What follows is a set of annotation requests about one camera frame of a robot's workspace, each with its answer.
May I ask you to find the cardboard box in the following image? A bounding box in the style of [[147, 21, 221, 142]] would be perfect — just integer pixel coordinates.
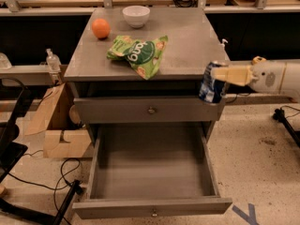
[[25, 83, 93, 158]]

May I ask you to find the black chair frame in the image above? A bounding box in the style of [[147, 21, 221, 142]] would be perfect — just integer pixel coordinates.
[[0, 77, 83, 225]]

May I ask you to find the orange fruit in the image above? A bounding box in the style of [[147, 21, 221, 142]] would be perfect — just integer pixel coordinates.
[[92, 19, 111, 39]]

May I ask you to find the clear sanitizer bottle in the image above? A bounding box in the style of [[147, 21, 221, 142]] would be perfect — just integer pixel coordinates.
[[46, 49, 61, 72]]

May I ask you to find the grey upper drawer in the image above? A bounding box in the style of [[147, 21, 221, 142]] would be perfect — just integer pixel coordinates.
[[74, 97, 224, 124]]

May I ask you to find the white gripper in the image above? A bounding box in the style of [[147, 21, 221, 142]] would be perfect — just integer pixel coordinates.
[[211, 61, 285, 94]]

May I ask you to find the open grey lower drawer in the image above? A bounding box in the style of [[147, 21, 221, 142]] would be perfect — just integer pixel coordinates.
[[73, 123, 233, 219]]

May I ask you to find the white ceramic bowl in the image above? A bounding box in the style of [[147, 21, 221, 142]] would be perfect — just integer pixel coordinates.
[[122, 6, 150, 28]]

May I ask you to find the blue pepsi can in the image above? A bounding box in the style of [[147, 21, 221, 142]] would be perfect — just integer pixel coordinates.
[[199, 62, 226, 103]]

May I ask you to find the grey drawer cabinet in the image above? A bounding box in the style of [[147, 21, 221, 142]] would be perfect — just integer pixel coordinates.
[[65, 7, 228, 138]]

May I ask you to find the black tripod leg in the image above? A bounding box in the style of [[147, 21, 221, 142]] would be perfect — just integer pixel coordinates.
[[273, 109, 300, 148]]

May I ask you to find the small white pump bottle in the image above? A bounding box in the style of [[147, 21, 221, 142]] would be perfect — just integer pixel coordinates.
[[221, 38, 229, 48]]

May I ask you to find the green chip bag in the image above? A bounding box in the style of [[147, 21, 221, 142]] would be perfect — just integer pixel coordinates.
[[107, 36, 169, 80]]

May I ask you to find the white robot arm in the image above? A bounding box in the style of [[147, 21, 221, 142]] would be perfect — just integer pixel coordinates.
[[211, 60, 300, 102]]

